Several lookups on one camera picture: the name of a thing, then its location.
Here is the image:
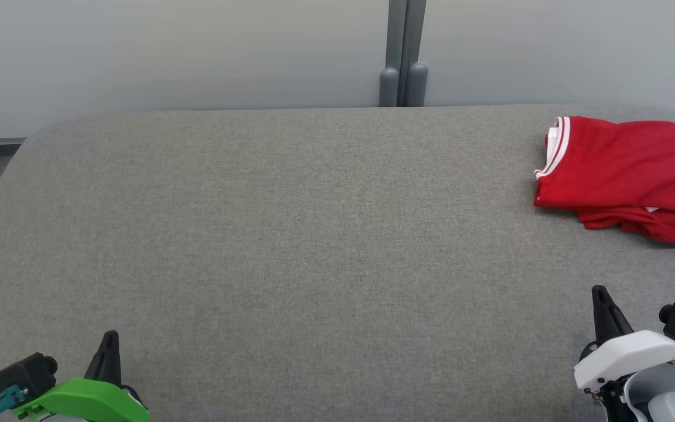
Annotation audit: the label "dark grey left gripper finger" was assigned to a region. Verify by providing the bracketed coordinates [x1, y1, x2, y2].
[83, 329, 123, 388]

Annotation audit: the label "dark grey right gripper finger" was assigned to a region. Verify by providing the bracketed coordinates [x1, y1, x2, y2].
[591, 285, 635, 346]

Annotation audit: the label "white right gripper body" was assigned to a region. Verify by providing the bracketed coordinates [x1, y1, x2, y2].
[574, 329, 675, 392]

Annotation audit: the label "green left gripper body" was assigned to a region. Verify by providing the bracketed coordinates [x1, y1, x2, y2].
[11, 377, 152, 422]

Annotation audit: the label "red shorts with white trim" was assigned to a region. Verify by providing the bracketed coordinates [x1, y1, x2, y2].
[578, 208, 675, 250]

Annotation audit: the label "red Bulls 23 jersey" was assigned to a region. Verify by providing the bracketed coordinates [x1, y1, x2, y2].
[534, 116, 675, 228]

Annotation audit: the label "grey partition post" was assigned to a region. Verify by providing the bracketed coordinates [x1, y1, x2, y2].
[405, 0, 428, 108]
[380, 0, 408, 108]

